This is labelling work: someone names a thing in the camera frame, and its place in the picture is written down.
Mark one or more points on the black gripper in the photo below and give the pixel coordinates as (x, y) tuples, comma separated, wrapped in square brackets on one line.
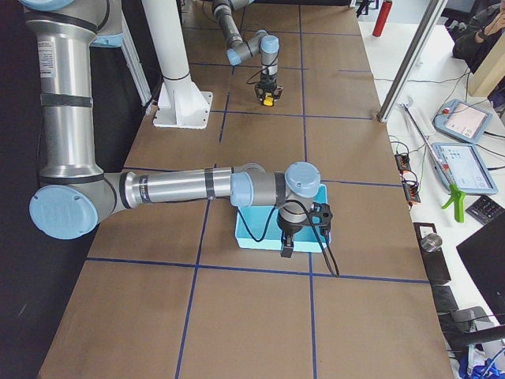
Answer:
[(290, 227), (267, 85)]

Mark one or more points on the yellow beetle toy car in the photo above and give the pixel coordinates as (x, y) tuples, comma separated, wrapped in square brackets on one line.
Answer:
[(268, 100)]

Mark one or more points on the turquoise plastic storage bin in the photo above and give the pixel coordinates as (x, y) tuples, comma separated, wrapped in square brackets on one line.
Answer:
[(256, 225)]

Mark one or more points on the silver metal cup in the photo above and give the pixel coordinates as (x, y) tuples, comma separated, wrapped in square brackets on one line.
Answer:
[(431, 242)]

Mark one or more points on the red cylinder bottle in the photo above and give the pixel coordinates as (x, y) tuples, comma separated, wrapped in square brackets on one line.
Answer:
[(382, 18)]

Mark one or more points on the lower teach pendant tablet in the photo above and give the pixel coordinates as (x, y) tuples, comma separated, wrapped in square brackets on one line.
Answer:
[(466, 167)]

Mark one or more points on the teach pendant tablet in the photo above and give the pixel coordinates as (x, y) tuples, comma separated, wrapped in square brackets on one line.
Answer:
[(462, 121), (466, 167)]

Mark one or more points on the upper teach pendant tablet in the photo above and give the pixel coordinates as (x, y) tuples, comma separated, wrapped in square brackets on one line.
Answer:
[(462, 121)]

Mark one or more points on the black calculator keypad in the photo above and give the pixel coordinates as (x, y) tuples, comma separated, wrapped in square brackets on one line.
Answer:
[(481, 210)]

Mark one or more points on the seated person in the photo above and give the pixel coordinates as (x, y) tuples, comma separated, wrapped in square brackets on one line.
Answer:
[(480, 36)]

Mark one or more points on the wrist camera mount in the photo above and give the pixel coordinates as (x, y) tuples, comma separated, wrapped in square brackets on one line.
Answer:
[(321, 216)]

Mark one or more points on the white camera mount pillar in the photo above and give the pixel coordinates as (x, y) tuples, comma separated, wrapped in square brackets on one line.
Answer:
[(181, 104)]

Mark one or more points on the aluminium frame post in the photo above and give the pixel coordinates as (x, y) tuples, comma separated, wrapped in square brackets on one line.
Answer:
[(420, 38)]

